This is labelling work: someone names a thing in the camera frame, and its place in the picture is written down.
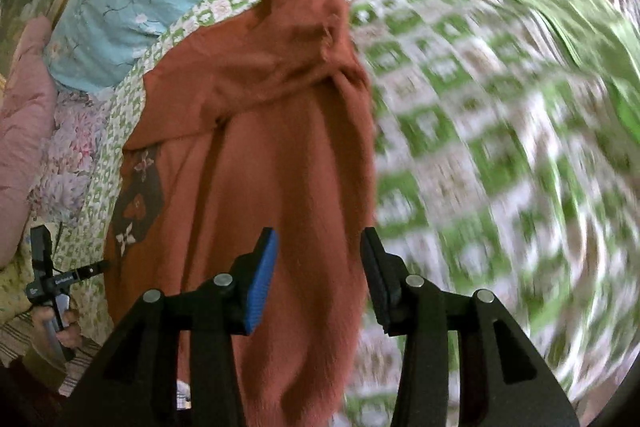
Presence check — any green white patterned bedsheet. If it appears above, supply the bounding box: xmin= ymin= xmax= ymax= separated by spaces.
xmin=56 ymin=0 xmax=639 ymax=424

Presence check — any plaid striped cloth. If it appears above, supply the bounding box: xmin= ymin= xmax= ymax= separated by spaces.
xmin=1 ymin=307 xmax=100 ymax=397

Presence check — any cream floral sheet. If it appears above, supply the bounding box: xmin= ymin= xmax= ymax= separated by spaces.
xmin=0 ymin=221 xmax=62 ymax=324

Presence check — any pastel floral pillow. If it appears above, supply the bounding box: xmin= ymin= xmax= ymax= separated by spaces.
xmin=29 ymin=88 xmax=114 ymax=225

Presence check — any pink quilted blanket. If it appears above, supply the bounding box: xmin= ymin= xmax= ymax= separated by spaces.
xmin=1 ymin=15 xmax=56 ymax=267

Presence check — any rust red knit sweater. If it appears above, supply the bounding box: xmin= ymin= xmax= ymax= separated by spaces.
xmin=104 ymin=0 xmax=375 ymax=426

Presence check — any person's left hand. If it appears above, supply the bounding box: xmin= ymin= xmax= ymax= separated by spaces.
xmin=30 ymin=304 xmax=84 ymax=350

